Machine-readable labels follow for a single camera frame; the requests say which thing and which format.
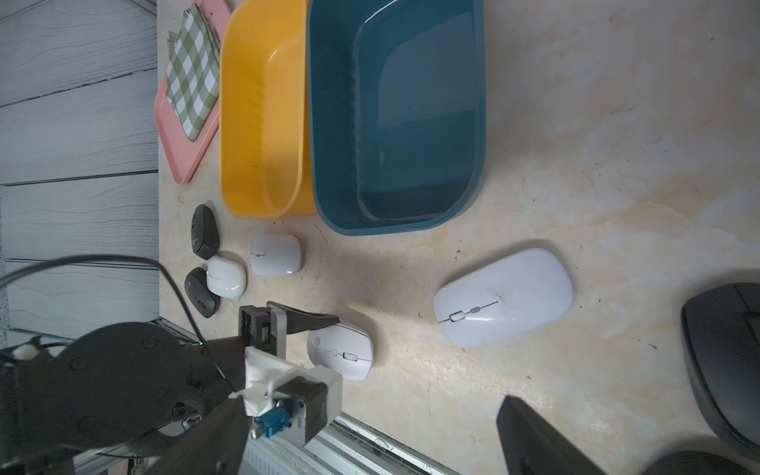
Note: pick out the black mouse lower left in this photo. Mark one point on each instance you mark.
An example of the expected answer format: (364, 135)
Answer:
(195, 285)

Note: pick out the black mouse upper left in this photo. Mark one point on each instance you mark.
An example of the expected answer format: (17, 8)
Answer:
(205, 239)

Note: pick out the yellow plastic storage box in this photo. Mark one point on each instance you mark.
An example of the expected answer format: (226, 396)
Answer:
(265, 157)

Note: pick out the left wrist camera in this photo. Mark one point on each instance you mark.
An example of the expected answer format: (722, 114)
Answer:
(287, 400)

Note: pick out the black mouse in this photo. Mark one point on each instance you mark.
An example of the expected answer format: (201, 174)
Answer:
(205, 239)
(195, 285)
(720, 333)
(695, 462)

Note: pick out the white mouse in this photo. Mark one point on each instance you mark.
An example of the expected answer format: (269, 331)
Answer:
(226, 278)
(344, 348)
(276, 255)
(507, 297)

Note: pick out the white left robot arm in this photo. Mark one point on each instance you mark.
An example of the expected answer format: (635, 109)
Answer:
(193, 408)

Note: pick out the teal plastic storage box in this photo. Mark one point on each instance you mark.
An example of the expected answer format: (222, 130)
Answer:
(397, 102)

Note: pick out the pink plastic tray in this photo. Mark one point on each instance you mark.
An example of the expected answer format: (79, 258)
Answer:
(183, 156)

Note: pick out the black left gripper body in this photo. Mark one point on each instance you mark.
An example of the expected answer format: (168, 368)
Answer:
(265, 328)

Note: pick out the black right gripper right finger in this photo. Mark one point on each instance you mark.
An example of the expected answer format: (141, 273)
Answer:
(532, 446)

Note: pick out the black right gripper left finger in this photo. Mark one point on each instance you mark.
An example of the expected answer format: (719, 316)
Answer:
(216, 446)

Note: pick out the green checked cloth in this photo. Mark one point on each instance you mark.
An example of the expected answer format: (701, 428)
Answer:
(193, 71)

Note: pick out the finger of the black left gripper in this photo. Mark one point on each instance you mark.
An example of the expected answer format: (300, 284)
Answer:
(288, 320)

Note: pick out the black mouse far right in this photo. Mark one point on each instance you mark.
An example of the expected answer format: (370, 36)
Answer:
(695, 462)

